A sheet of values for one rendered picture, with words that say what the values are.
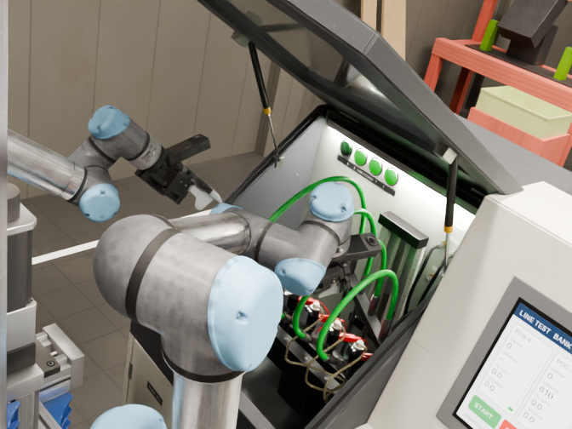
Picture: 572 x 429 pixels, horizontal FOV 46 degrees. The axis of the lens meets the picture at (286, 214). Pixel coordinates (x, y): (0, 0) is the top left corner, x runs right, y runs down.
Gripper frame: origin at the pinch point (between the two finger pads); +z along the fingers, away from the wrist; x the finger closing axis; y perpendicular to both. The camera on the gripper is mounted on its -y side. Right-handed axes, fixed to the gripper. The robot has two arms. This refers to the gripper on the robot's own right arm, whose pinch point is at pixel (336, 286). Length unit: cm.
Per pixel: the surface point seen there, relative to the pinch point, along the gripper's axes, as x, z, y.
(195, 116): -255, 219, -28
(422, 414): 28.0, 16.0, -6.8
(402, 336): 12.3, 10.6, -10.1
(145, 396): -18, 59, 50
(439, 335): 17.3, 5.1, -15.6
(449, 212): 1.2, -14.4, -24.3
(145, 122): -246, 199, 6
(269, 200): -49, 34, -4
